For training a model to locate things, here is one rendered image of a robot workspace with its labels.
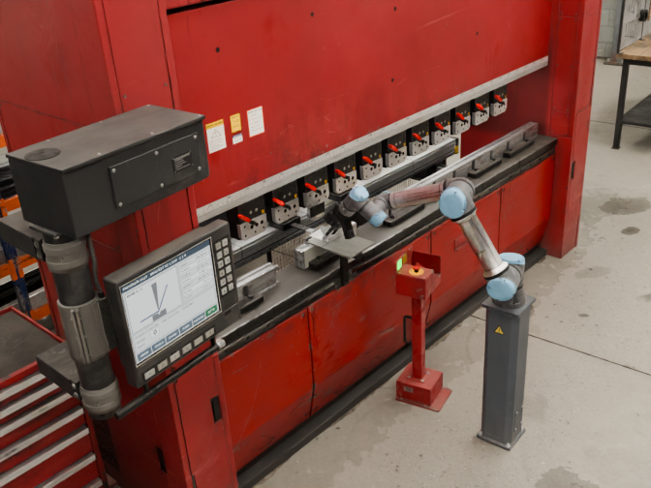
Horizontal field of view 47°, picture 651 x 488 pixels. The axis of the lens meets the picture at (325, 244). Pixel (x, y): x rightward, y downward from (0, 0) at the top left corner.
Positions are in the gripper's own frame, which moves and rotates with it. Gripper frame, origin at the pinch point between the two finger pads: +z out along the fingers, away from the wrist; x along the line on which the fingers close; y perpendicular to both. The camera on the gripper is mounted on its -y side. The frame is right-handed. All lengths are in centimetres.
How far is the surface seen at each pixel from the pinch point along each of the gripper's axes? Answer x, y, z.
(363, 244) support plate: -4.2, -13.8, -10.9
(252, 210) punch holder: 42, 21, -19
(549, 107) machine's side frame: -215, 4, -5
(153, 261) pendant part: 128, -1, -78
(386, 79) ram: -50, 43, -45
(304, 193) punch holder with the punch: 9.6, 19.3, -15.8
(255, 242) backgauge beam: 19.9, 20.5, 22.7
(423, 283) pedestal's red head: -26, -44, -5
